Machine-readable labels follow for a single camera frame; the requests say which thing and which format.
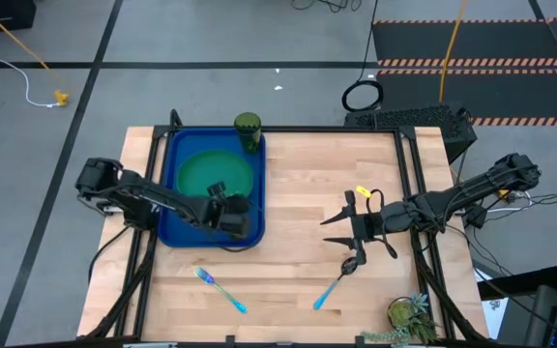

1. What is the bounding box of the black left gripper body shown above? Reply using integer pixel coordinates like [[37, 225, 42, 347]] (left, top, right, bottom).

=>
[[208, 193, 253, 241]]

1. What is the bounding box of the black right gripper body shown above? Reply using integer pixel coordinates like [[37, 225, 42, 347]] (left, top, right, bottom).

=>
[[349, 204, 392, 244]]

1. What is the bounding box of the green plastic plate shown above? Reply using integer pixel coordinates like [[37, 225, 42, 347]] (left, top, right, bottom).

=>
[[176, 148, 255, 199]]

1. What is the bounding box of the black spoon with blue handle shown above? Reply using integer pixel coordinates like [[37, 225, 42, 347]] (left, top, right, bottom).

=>
[[311, 255, 361, 312]]

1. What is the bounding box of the green faceted plastic cup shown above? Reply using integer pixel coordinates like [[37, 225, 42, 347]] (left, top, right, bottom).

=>
[[233, 111, 263, 156]]

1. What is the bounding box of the blue plastic tray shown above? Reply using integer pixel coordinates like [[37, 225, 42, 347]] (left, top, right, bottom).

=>
[[157, 128, 267, 249]]

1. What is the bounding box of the small potted succulent plant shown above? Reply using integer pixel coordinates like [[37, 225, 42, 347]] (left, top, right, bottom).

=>
[[361, 292, 440, 347]]

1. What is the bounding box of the black mat with hazard stripes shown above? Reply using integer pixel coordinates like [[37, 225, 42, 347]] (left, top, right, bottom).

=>
[[371, 17, 557, 69], [374, 69, 557, 129]]

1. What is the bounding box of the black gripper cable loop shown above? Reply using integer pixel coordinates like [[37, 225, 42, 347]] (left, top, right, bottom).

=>
[[366, 188, 399, 260]]

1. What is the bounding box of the iridescent fork with blue handle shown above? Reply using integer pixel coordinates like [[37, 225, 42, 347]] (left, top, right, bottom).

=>
[[193, 266, 249, 315]]

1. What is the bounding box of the black aluminium table frame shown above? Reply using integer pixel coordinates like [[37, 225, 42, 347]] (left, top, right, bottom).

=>
[[83, 108, 491, 347]]

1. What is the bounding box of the black coiled hanging cable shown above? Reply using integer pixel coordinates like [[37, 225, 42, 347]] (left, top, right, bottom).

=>
[[340, 0, 386, 114]]

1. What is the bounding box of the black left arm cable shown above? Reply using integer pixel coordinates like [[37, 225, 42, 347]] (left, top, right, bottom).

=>
[[87, 225, 132, 287]]

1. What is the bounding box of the yellow hanging cable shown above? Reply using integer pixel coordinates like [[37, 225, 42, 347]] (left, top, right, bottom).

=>
[[438, 0, 470, 104]]

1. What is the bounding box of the yellow floor cable with plug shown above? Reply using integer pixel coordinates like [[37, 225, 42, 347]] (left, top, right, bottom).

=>
[[0, 0, 71, 108]]

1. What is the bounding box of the white floor cable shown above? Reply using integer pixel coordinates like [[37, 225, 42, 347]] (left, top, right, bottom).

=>
[[0, 0, 63, 109]]

